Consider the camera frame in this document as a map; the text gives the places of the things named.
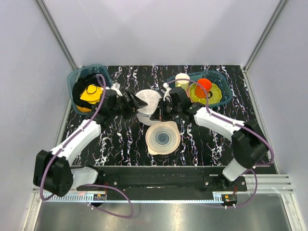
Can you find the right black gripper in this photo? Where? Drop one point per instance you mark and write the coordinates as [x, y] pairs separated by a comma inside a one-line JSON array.
[[160, 114]]

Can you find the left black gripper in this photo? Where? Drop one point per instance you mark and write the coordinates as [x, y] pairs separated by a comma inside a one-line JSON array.
[[136, 102]]

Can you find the white mesh laundry bag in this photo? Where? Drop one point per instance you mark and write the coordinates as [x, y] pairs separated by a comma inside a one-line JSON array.
[[151, 97]]

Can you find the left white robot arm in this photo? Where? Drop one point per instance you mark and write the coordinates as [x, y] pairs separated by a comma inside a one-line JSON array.
[[53, 172]]

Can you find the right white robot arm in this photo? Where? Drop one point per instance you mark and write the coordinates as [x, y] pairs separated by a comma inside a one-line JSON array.
[[248, 141]]

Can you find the pink blue swirl plate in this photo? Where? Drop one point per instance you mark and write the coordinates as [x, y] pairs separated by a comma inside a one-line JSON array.
[[162, 138]]

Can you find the cream yellow mug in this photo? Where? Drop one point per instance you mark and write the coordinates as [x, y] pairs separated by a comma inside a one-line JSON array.
[[182, 80]]

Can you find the orange cup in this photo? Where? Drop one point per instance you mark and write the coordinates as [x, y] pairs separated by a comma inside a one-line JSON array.
[[202, 87]]

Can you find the yellow cloth in bin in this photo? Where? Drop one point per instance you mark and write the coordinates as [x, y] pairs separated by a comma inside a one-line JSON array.
[[88, 98]]

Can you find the yellow green plate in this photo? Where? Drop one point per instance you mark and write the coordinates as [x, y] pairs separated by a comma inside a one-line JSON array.
[[214, 95]]

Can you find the black cloth in bin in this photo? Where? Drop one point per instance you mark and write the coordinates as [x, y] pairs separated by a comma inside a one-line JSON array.
[[82, 83]]

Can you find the right teal plastic bin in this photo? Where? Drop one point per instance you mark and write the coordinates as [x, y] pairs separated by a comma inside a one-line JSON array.
[[216, 78]]

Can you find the teal plastic bin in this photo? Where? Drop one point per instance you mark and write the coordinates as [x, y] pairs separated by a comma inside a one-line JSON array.
[[103, 79], [216, 78]]

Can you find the left teal plastic bin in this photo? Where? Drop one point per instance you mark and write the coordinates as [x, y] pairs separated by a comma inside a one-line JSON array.
[[103, 79]]

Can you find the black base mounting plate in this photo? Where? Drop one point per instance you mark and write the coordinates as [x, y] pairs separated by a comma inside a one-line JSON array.
[[202, 179]]

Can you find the right aluminium frame post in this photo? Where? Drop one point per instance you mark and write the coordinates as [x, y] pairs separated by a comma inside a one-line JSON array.
[[266, 32]]

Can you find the aluminium frame post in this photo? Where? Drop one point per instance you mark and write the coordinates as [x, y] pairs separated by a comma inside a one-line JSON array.
[[56, 33], [266, 32]]

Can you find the white slotted cable duct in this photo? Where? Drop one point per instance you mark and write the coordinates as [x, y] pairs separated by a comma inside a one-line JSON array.
[[88, 197]]

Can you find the left aluminium frame post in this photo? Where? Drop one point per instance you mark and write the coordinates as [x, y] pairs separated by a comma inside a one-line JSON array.
[[56, 33]]

